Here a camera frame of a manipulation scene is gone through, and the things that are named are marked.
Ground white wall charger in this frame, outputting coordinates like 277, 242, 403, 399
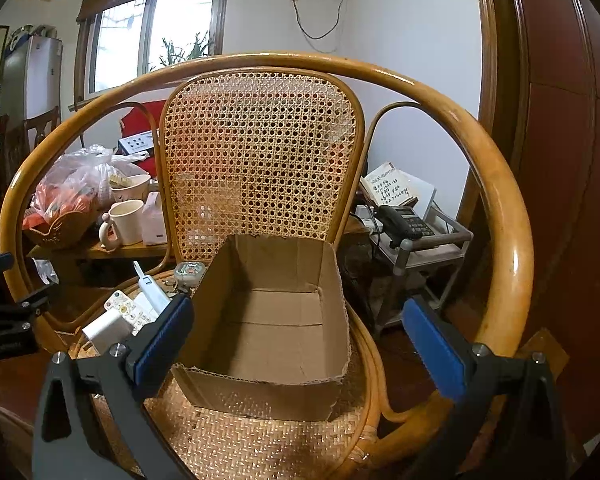
82, 310, 133, 354

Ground white remote coloured buttons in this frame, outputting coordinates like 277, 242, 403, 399
104, 290, 159, 336

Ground white power bank with strap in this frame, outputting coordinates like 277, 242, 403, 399
133, 260, 170, 315

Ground brown cardboard box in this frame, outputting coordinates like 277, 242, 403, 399
172, 234, 351, 422

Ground wooden side table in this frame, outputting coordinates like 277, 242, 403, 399
28, 238, 168, 287

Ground wicker fruit basket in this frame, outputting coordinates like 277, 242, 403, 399
22, 210, 97, 249

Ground cream ceramic mug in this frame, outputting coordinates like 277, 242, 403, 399
98, 200, 144, 252

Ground clear plastic bag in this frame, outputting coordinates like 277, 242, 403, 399
26, 144, 149, 226

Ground grey metal side shelf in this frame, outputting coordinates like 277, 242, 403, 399
373, 206, 474, 337

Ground white tissue box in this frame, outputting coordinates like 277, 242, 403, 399
140, 192, 166, 246

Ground cream ceramic bowl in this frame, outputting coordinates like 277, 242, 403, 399
111, 174, 151, 203

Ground black desk telephone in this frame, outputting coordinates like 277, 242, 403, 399
376, 205, 434, 248

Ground white box with dots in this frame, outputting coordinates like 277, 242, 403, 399
118, 130, 154, 155

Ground red cushion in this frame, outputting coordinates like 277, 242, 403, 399
120, 100, 166, 177

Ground white refrigerator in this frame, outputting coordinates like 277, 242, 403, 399
0, 36, 62, 128

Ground handwritten paper notebook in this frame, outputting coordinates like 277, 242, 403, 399
360, 162, 418, 207

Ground rattan cane armchair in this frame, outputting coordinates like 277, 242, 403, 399
0, 52, 534, 479

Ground black hanging wall cable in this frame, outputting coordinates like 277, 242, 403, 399
290, 0, 350, 42

